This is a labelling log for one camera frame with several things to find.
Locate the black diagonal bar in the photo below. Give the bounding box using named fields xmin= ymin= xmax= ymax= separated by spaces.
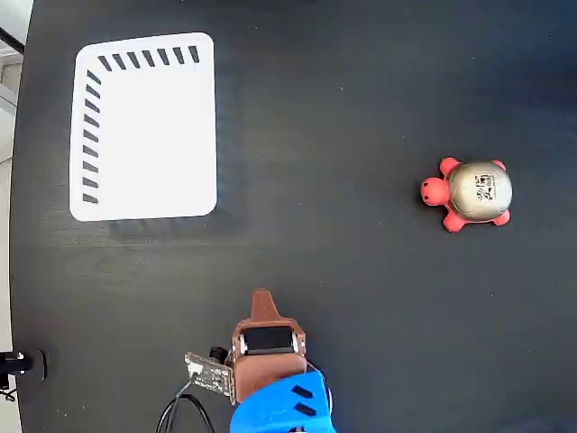
xmin=0 ymin=25 xmax=26 ymax=54

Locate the black table clamp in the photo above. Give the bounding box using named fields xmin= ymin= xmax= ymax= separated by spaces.
xmin=0 ymin=349 xmax=49 ymax=402

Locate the white rectangular tray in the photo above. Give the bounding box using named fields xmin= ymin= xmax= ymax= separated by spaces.
xmin=68 ymin=31 xmax=218 ymax=223

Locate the bare camera circuit board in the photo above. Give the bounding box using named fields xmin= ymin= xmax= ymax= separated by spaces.
xmin=183 ymin=345 xmax=235 ymax=399

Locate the red turtle toy grey shell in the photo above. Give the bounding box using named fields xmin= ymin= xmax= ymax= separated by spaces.
xmin=419 ymin=156 xmax=514 ymax=234

